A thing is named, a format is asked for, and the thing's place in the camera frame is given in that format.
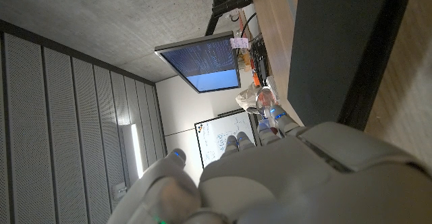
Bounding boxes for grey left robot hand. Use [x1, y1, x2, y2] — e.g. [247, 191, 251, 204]
[107, 104, 432, 224]

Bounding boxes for pink note on monitor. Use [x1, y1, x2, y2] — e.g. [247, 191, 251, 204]
[229, 37, 250, 50]

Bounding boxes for whiteboard with blue writing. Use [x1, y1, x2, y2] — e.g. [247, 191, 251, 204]
[194, 110, 261, 168]

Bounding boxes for white plastic bag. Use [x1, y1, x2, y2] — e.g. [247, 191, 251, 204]
[235, 82, 261, 112]

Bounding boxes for long white box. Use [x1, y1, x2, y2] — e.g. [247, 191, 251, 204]
[265, 76, 281, 101]

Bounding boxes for black keyboard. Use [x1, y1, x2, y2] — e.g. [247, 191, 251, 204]
[250, 37, 271, 86]

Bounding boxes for black computer monitor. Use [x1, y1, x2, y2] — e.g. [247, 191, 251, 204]
[154, 30, 242, 94]

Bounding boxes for ceiling light strip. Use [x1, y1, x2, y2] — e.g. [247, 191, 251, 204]
[130, 123, 144, 179]

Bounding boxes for thin black desk cable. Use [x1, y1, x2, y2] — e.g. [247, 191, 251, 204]
[240, 12, 258, 38]

